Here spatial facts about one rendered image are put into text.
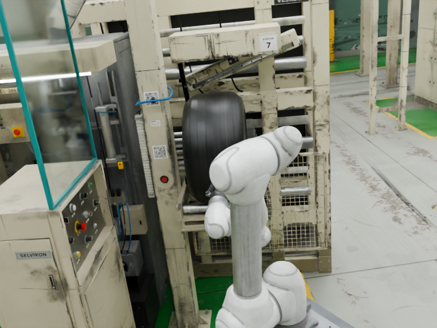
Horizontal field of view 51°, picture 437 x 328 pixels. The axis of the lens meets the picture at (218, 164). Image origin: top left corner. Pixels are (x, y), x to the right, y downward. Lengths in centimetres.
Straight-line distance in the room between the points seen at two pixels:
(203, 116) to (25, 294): 112
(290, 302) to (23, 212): 108
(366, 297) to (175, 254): 133
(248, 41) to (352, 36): 993
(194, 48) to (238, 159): 133
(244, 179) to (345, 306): 201
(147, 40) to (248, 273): 128
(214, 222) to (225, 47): 107
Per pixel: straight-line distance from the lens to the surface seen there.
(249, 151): 135
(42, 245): 199
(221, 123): 223
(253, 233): 148
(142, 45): 234
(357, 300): 327
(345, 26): 1232
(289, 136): 142
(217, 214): 188
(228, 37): 255
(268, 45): 255
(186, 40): 257
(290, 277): 176
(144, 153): 249
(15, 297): 220
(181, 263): 277
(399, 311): 323
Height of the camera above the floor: 202
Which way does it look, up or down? 21 degrees down
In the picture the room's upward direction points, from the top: 6 degrees counter-clockwise
